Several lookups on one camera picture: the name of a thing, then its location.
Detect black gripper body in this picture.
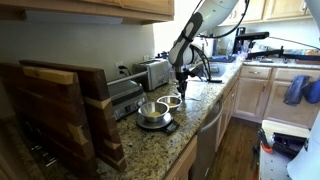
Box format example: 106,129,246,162
175,69,190,90

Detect metal spoon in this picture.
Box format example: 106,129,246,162
181,95,202,102

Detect shallow steel bowl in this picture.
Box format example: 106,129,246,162
156,95,183,113

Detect deep steel mixing bowl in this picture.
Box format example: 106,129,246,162
137,101,170,123

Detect clear glass cup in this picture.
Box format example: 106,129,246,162
169,68,178,85

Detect stainless steel toaster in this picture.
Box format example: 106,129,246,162
132,58,170,92

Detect dark countertop appliance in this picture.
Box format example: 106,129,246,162
154,51,171,61

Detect black kitchen scale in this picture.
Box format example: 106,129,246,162
135,112,181,136

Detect steel kitchen sink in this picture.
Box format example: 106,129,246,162
191,62,231,79

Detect narrow light wood cabinet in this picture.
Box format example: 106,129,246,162
214,78,240,153

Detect blue dish cloth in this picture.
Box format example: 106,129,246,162
210,54,238,64

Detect stainless steel dishwasher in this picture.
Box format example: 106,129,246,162
189,98,224,180

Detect stainless steel panini grill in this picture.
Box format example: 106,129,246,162
107,70,149,122

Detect light wood base cabinets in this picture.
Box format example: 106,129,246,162
233,64,320,129

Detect wooden drawer cabinet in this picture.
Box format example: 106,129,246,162
163,134,198,180

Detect wooden upper cabinet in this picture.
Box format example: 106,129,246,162
0,0,175,26

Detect dark wooden cutting board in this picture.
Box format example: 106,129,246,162
19,59,128,173

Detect black tool case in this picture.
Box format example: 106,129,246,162
271,132,308,159

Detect white perforated robot table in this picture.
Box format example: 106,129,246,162
258,119,312,180

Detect dark blue hanging towel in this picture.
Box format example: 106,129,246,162
302,78,320,105

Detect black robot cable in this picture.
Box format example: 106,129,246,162
189,0,251,83

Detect black power plug cable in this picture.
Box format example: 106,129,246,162
118,65,132,78

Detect white wall outlet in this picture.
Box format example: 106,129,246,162
115,61,125,77

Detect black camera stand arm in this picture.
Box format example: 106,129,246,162
233,27,320,63

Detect orange handled tool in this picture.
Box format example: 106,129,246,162
257,128,274,154

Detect light wood wall cabinets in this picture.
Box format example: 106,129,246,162
218,0,313,27

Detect dark board with light handle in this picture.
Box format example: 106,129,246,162
0,63,99,180

